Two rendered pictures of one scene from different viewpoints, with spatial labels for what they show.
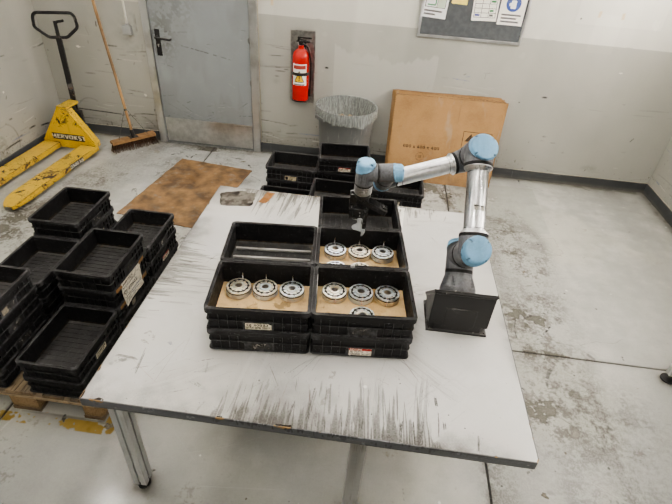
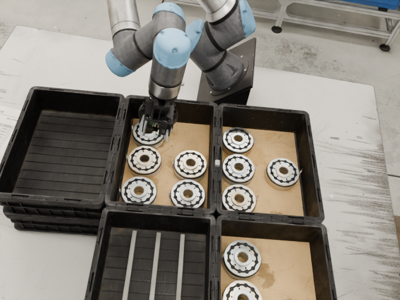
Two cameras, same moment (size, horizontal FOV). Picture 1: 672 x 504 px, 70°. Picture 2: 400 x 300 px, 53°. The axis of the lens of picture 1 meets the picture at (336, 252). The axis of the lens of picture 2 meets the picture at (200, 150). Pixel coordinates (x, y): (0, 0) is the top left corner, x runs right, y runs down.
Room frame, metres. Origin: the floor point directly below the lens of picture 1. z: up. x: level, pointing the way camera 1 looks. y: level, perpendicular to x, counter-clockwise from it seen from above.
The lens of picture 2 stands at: (1.68, 0.56, 1.89)
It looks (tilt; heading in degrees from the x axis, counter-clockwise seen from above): 55 degrees down; 267
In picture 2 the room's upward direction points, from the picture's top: 9 degrees clockwise
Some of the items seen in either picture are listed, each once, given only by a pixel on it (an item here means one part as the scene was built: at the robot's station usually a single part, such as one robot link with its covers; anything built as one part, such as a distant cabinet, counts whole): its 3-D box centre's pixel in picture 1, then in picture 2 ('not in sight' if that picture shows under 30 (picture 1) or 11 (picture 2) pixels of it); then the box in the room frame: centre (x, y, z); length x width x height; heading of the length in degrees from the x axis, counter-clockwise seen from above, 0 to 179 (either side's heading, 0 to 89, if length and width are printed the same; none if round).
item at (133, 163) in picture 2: (359, 250); (144, 159); (1.81, -0.11, 0.86); 0.10 x 0.10 x 0.01
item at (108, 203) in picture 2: (360, 249); (166, 150); (1.74, -0.11, 0.92); 0.40 x 0.30 x 0.02; 92
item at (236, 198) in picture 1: (236, 197); not in sight; (2.46, 0.62, 0.71); 0.22 x 0.19 x 0.01; 86
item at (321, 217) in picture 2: (363, 293); (266, 159); (1.44, -0.12, 0.92); 0.40 x 0.30 x 0.02; 92
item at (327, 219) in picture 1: (358, 222); (67, 152); (2.04, -0.10, 0.87); 0.40 x 0.30 x 0.11; 92
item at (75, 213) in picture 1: (80, 235); not in sight; (2.42, 1.62, 0.37); 0.40 x 0.30 x 0.45; 176
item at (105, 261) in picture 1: (109, 283); not in sight; (1.99, 1.25, 0.37); 0.40 x 0.30 x 0.45; 176
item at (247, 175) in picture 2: (361, 292); (238, 168); (1.51, -0.12, 0.86); 0.10 x 0.10 x 0.01
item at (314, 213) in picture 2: (362, 302); (262, 168); (1.44, -0.12, 0.87); 0.40 x 0.30 x 0.11; 92
